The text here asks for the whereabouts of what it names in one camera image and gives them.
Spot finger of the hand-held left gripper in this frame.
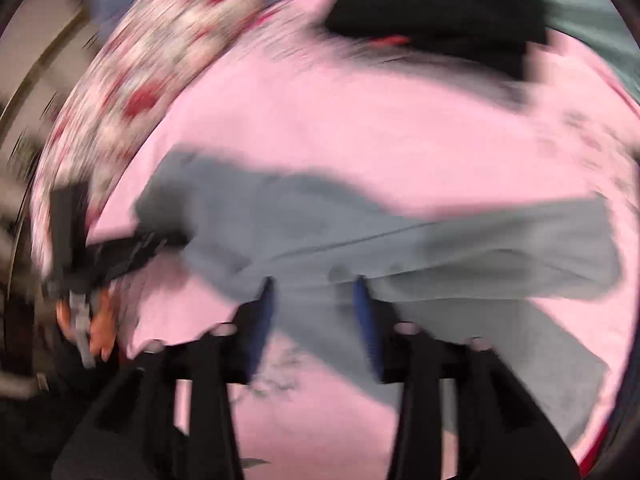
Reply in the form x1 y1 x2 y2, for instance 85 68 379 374
127 227 191 268

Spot floral quilt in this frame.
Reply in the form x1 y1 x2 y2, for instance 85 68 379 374
30 0 281 281

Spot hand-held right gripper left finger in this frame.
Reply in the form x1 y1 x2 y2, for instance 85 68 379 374
95 276 277 480

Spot grey pants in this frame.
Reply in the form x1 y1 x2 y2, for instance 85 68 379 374
134 146 623 442

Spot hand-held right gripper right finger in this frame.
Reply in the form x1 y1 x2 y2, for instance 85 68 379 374
352 276 581 480

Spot black folded garment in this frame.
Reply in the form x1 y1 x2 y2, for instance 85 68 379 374
325 0 551 83

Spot pink bed sheet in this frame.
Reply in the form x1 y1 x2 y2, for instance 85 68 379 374
85 0 640 480

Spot person's left hand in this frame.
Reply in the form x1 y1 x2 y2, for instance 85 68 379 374
56 285 120 361

